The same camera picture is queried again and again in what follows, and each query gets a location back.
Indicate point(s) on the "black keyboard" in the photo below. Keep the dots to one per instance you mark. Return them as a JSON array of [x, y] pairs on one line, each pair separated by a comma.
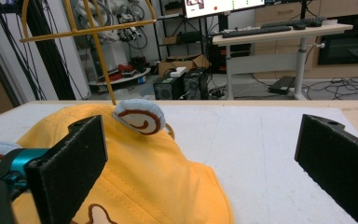
[[258, 31]]

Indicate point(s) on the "black computer tower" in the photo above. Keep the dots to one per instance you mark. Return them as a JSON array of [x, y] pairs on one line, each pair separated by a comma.
[[195, 84], [166, 88]]

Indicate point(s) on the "small white box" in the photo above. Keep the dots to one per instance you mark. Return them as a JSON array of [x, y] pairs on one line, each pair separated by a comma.
[[177, 72]]

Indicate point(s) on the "computer monitor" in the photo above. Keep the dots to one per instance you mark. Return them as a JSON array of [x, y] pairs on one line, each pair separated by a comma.
[[223, 7]]

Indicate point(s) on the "flat black device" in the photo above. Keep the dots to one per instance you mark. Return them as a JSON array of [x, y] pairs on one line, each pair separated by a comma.
[[282, 85]]

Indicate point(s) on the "black stand post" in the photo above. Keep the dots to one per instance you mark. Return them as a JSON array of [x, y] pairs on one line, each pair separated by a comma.
[[51, 53]]

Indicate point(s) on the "white standing desk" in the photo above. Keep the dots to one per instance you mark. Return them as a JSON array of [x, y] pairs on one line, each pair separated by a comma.
[[270, 63]]

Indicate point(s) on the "black metal shelf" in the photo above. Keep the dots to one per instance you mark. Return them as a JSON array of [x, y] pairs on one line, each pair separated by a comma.
[[180, 37]]

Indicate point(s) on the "yellow cap with blue ears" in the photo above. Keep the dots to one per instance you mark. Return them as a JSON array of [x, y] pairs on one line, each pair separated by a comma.
[[149, 180]]

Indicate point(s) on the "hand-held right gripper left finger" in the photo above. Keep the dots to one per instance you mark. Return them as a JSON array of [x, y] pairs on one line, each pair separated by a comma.
[[65, 168]]

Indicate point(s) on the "black computer mouse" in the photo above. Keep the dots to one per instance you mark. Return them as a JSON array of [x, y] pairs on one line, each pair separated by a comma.
[[299, 26]]

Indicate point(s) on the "black glass cabinet front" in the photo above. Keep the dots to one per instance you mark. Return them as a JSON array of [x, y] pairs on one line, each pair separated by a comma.
[[348, 43]]

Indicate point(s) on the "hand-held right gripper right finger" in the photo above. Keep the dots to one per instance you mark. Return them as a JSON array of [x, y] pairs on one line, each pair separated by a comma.
[[338, 158]]

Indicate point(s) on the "cardboard box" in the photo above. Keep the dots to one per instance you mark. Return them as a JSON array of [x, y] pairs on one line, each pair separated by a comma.
[[180, 63]]

